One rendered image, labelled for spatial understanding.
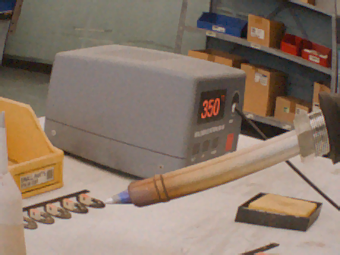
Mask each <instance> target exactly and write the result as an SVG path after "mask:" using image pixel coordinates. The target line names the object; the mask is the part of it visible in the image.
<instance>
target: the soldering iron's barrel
mask: <svg viewBox="0 0 340 255"><path fill-rule="evenodd" d="M293 123H294V130H293V131H289V132H286V133H284V134H281V135H279V136H277V137H274V138H271V139H269V140H265V141H263V142H260V143H256V144H254V145H252V146H249V147H248V148H245V149H242V150H238V151H236V152H233V153H229V154H226V155H224V156H221V157H219V158H216V159H211V160H209V161H205V162H201V163H198V164H196V165H191V166H188V167H187V168H183V169H179V170H177V171H173V172H169V173H166V174H164V175H162V174H160V175H159V174H157V175H155V176H153V177H151V178H146V179H143V180H140V181H133V182H131V183H130V184H129V185H128V186H127V188H128V194H129V197H130V199H131V202H132V203H133V205H134V206H135V207H138V208H141V207H147V206H151V205H153V204H159V203H167V202H170V201H171V200H175V199H180V198H182V197H187V196H190V195H193V194H198V193H200V192H204V191H205V190H208V189H211V188H214V187H218V186H221V185H223V184H228V183H230V182H231V181H235V180H238V179H240V178H244V177H247V176H248V175H251V174H254V173H256V172H260V171H262V170H264V169H265V168H269V167H271V166H274V165H278V164H279V163H282V162H284V161H285V160H287V159H291V158H293V157H295V156H298V155H300V158H301V162H303V164H305V163H307V162H309V161H312V160H313V159H314V158H315V157H316V158H317V156H318V157H320V156H322V155H323V154H326V153H327V152H329V137H328V133H327V129H326V123H325V119H324V118H323V114H322V111H321V110H320V109H319V110H316V111H315V112H311V114H310V113H309V114H307V115H306V114H301V115H299V116H297V117H295V118H294V120H293Z"/></svg>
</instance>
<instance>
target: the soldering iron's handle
mask: <svg viewBox="0 0 340 255"><path fill-rule="evenodd" d="M318 99H319V105H320V110H321V111H322V114H323V118H324V119H325V123H326V129H327V133H328V137H329V154H330V157H331V160H332V163H333V165H335V164H337V163H339V162H340V95H338V94H337V93H334V94H333V95H332V94H330V93H328V92H326V91H323V92H320V93H318Z"/></svg>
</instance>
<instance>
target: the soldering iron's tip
mask: <svg viewBox="0 0 340 255"><path fill-rule="evenodd" d="M103 203H104V204H116V205H117V204H125V205H127V204H133V203H132V202H131V199H130V197H129V194H128V189H127V190H124V191H121V192H120V193H119V194H115V195H113V197H109V198H108V199H104V200H103Z"/></svg>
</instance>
